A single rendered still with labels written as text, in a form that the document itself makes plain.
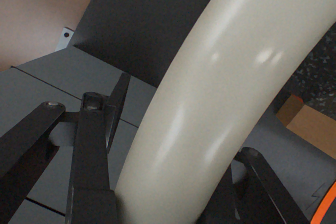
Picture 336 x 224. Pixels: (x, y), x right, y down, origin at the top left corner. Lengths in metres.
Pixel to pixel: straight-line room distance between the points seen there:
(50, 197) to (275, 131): 0.95
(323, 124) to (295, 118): 0.11
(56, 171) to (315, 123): 0.89
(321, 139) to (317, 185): 0.33
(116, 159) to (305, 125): 0.74
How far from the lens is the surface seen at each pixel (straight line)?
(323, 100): 0.49
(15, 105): 0.59
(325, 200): 1.47
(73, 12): 1.09
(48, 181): 0.45
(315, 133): 1.11
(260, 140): 1.18
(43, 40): 1.15
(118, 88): 0.17
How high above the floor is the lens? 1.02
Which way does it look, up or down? 71 degrees down
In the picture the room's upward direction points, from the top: 174 degrees counter-clockwise
